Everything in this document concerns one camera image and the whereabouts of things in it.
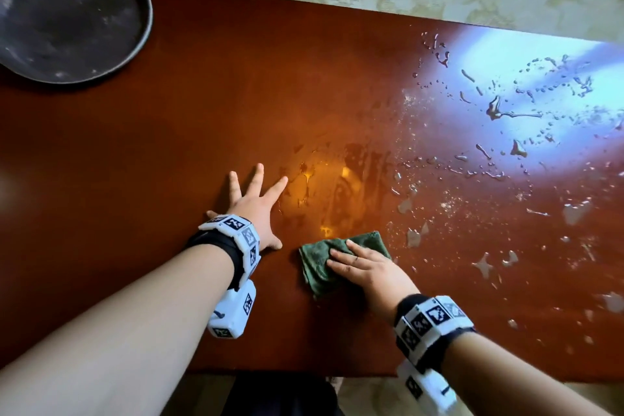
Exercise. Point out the green cleaning cloth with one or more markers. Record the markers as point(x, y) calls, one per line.
point(319, 262)

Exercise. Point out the white marker right wrist tracker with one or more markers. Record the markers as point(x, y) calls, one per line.
point(426, 333)

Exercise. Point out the white marker wrist tracker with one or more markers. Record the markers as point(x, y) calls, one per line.
point(239, 264)
point(426, 333)

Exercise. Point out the dark round metal tray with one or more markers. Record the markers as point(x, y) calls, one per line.
point(68, 16)

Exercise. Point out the white marker left wrist tracker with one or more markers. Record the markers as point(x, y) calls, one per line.
point(239, 264)

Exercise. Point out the person's dark clothing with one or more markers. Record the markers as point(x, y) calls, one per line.
point(282, 396)

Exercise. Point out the person's right hand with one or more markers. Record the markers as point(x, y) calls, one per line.
point(378, 274)

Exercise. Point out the person's left hand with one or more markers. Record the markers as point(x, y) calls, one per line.
point(256, 216)

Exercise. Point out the person's left forearm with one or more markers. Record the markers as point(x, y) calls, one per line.
point(117, 333)

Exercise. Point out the person's right forearm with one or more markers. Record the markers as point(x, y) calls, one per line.
point(507, 376)

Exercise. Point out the person's left thumb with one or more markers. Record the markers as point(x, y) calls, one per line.
point(274, 243)

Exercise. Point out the person's right middle finger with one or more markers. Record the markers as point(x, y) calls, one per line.
point(347, 257)

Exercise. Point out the person's left middle finger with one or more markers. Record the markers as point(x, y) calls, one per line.
point(254, 180)

